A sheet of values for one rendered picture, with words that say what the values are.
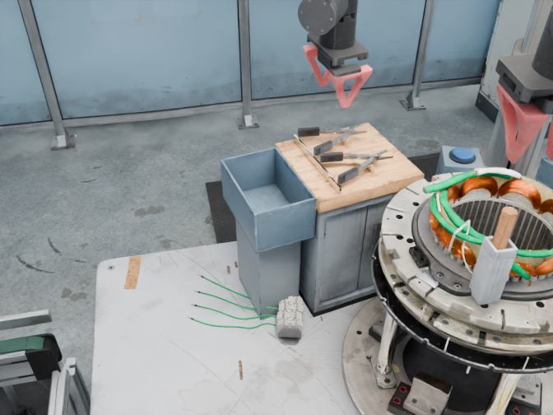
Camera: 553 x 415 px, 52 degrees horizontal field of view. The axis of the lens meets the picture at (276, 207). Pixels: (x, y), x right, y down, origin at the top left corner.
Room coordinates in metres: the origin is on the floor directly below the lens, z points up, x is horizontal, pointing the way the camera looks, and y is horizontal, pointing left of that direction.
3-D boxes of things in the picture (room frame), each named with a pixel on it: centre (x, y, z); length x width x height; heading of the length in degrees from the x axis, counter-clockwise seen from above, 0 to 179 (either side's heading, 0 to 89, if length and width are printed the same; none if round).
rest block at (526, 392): (0.53, -0.40, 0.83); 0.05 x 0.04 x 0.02; 158
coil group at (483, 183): (0.66, -0.30, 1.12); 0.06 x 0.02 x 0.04; 104
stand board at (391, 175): (0.83, -0.12, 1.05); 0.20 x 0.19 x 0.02; 113
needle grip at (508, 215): (0.48, -0.26, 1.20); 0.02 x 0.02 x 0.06
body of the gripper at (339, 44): (0.88, -0.10, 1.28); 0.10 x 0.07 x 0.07; 23
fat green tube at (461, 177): (0.65, -0.27, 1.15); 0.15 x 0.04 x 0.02; 104
